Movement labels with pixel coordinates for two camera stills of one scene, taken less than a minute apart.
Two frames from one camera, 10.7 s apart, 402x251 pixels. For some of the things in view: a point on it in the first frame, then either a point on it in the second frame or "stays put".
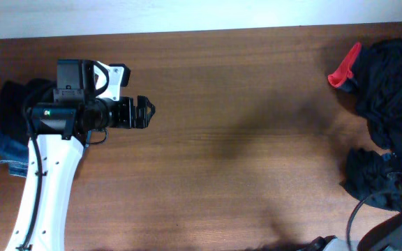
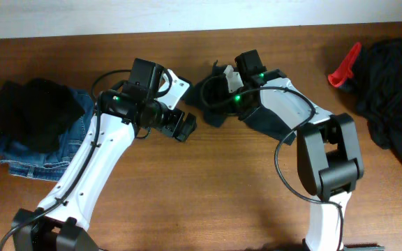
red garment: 343,72 stays put
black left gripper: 131,112 -> 179,125
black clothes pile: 387,86 stays put
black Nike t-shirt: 393,180 -> 210,92
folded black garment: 15,104 stays put
